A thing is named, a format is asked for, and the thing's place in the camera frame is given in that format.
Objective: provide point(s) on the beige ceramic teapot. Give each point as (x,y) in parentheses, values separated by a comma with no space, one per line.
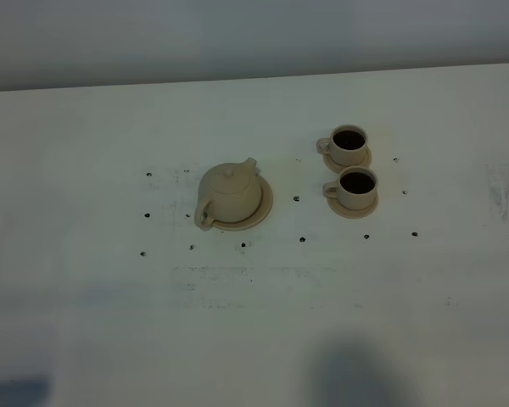
(226,178)

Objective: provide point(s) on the large beige teapot saucer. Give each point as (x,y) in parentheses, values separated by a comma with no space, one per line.
(263,207)

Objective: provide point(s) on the near beige cup saucer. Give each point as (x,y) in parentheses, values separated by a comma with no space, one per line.
(340,210)

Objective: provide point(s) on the beige cup saucer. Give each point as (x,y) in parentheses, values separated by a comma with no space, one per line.
(337,168)
(340,210)

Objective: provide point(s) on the far beige cup saucer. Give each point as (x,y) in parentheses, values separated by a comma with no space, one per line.
(337,168)

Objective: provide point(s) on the near beige teacup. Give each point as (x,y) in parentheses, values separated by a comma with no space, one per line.
(354,187)

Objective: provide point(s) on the beige teacup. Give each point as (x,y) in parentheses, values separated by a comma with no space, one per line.
(354,187)
(346,145)

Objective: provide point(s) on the far beige teacup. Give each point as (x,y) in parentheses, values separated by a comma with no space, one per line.
(346,145)

